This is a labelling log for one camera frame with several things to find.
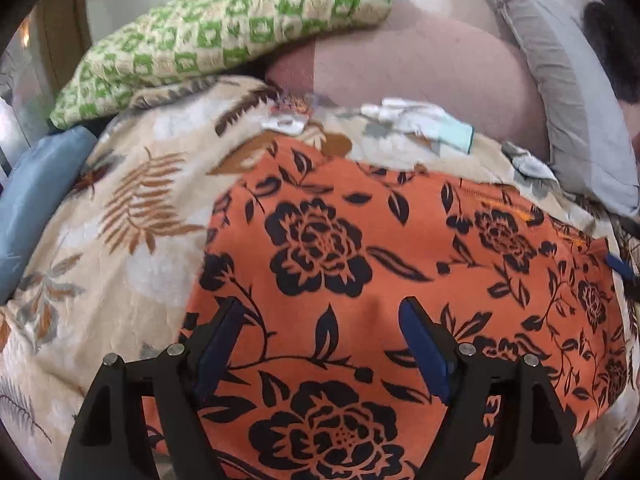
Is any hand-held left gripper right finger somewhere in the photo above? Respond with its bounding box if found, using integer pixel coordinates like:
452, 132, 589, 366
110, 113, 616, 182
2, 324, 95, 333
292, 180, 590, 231
398, 296, 583, 480

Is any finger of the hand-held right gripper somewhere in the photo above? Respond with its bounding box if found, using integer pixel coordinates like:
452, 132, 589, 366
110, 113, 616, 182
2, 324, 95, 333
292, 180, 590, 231
604, 252, 640, 321

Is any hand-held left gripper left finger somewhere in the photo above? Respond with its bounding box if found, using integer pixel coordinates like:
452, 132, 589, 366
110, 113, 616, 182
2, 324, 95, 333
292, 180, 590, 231
59, 296, 246, 480

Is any orange floral shirt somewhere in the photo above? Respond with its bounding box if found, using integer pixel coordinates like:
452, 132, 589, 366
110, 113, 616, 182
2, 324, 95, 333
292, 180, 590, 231
150, 137, 631, 480

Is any leaf print blanket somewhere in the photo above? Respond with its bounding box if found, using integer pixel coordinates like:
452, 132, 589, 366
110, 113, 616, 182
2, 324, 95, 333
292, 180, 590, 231
0, 75, 640, 480

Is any grey white glove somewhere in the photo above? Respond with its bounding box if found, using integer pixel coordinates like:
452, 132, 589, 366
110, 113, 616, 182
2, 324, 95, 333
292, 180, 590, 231
501, 141, 558, 181

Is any grey pillow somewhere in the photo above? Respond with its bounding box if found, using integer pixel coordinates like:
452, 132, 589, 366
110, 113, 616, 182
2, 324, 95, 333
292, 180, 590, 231
467, 0, 640, 206

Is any dark furry garment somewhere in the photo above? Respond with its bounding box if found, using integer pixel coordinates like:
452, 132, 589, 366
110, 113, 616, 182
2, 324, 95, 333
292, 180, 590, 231
582, 0, 640, 103

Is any white glove with teal cuff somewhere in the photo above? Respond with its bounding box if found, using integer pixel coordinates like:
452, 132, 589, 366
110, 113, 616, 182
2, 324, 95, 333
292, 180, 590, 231
360, 97, 475, 153

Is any blue folded cloth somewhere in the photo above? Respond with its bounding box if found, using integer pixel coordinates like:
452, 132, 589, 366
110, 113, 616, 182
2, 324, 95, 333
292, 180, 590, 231
0, 126, 98, 306

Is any small blister packet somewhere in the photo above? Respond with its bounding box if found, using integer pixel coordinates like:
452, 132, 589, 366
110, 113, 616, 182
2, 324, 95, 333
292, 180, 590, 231
260, 95, 313, 136

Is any pink bed sheet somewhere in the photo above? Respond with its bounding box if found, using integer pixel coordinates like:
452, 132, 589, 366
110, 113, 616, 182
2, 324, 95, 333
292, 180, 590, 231
265, 10, 551, 161

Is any green checkered pillow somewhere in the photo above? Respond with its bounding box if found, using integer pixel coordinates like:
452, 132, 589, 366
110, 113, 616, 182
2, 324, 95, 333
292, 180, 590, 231
49, 0, 400, 130

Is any stained glass window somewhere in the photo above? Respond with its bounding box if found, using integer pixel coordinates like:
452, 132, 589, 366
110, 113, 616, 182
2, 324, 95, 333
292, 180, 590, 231
0, 0, 91, 171

